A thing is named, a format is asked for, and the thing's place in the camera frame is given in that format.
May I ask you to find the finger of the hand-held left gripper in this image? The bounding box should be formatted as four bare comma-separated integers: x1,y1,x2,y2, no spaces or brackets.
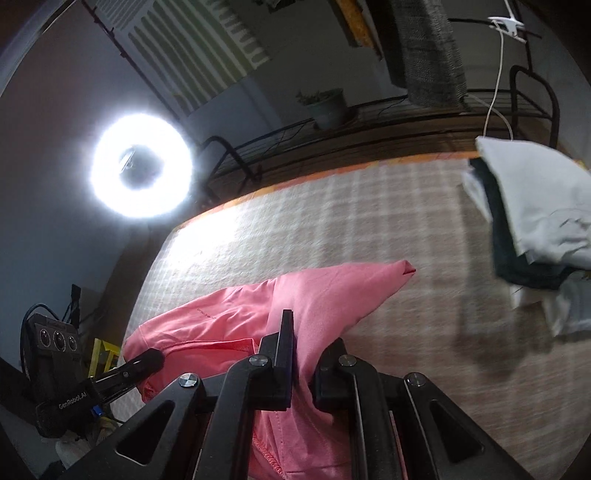
88,348,164,407

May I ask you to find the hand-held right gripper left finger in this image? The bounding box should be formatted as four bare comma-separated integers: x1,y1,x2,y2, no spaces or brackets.
39,309,296,480

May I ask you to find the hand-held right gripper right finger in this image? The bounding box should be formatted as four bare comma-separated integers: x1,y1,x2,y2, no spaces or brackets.
313,338,541,480

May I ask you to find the pink shirt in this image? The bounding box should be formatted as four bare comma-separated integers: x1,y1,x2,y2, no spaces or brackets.
122,259,416,480

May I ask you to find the pile of folded light clothes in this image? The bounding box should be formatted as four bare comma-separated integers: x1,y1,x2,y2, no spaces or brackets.
475,136,591,271

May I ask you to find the yellow stool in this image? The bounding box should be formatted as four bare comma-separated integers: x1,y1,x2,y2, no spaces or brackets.
90,339,122,374

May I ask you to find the dark folded cloth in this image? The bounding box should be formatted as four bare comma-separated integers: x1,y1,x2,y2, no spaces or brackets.
468,157,583,289

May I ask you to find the light grey folded cloth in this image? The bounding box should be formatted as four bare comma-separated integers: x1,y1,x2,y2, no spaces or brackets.
510,272,591,337

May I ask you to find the potted plant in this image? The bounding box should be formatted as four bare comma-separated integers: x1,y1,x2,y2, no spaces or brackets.
295,88,349,131

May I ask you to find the grey checked hanging cloth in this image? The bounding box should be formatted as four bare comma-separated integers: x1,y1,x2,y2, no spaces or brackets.
388,0,469,107

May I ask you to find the black metal rack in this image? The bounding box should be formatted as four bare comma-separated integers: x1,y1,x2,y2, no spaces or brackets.
198,65,561,195

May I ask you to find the white clip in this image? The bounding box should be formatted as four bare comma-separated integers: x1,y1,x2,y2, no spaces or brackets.
488,16,527,43

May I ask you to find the black cable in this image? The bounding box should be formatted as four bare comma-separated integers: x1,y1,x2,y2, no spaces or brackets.
18,302,63,370

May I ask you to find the ring light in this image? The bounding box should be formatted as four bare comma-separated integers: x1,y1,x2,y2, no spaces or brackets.
90,113,195,222

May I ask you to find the green striped wall hanging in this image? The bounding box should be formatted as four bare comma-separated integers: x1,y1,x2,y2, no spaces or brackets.
115,0,271,112

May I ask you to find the orange wall hanging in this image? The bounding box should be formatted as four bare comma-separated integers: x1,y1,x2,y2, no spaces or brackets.
335,0,384,58

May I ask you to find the white cable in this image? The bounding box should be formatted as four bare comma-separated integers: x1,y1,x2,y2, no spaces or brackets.
482,0,515,139

